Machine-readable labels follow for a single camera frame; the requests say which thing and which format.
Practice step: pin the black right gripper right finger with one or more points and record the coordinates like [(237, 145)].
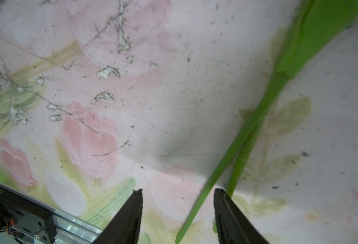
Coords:
[(231, 224)]

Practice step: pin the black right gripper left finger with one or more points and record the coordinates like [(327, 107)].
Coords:
[(125, 226)]

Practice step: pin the orange rose stem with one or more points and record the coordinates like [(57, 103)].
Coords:
[(243, 157)]

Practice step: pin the orange tulip flower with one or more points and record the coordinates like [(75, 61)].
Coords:
[(315, 24)]

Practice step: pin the aluminium rail base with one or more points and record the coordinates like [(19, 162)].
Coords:
[(69, 229)]

